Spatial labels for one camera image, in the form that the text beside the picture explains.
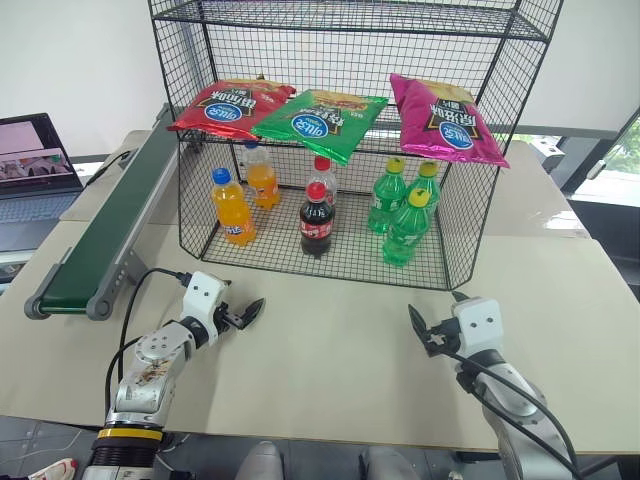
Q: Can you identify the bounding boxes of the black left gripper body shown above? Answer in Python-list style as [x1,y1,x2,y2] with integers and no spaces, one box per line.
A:
[212,300,249,336]

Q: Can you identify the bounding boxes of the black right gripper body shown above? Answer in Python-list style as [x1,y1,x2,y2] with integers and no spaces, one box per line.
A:
[424,317,464,358]

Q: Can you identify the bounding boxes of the green conveyor belt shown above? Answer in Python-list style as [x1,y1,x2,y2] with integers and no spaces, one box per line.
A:
[23,102,184,321]

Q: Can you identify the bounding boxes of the orange soda bottle blue cap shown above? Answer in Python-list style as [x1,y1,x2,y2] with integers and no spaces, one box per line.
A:
[240,142,282,210]
[210,167,258,248]

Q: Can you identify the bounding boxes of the green soda bottle yellow cap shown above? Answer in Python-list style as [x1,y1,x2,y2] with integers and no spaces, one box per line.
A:
[382,188,432,268]
[417,160,442,211]
[367,157,407,235]

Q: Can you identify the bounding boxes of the cola bottle red cap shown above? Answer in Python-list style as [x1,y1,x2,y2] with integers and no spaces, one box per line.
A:
[298,182,337,259]
[305,155,339,206]

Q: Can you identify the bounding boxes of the magenta chip bag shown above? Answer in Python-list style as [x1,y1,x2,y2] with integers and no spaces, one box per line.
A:
[389,73,510,169]

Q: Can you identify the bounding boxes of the red chip bag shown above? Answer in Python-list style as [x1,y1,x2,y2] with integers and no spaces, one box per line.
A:
[166,78,297,143]

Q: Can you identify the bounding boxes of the green chip bag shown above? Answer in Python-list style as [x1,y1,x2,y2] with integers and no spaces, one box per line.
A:
[250,89,390,167]

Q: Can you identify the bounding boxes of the open grey laptop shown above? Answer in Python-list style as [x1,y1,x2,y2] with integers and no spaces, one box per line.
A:
[0,112,86,251]

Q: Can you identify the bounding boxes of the white and red sneaker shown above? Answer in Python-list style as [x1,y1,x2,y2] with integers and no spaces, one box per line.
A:
[29,457,79,480]

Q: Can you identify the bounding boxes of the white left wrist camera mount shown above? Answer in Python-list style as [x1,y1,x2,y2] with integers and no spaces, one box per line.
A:
[180,271,228,337]

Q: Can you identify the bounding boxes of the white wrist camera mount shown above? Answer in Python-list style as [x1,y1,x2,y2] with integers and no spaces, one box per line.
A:
[452,297,503,359]
[180,271,228,337]

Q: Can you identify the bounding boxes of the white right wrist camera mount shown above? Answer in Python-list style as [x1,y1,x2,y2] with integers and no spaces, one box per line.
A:
[452,297,503,359]

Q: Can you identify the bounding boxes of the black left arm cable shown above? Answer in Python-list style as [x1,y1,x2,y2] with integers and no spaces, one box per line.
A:
[104,267,194,416]

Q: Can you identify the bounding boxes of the black cable with plug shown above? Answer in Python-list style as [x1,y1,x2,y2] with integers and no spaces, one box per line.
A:
[84,148,139,187]

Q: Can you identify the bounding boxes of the black window frame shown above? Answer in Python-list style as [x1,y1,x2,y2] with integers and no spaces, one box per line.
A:
[519,107,640,301]

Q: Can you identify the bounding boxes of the black wire mesh rack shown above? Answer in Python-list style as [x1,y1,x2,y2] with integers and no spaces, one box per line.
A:
[147,0,565,292]

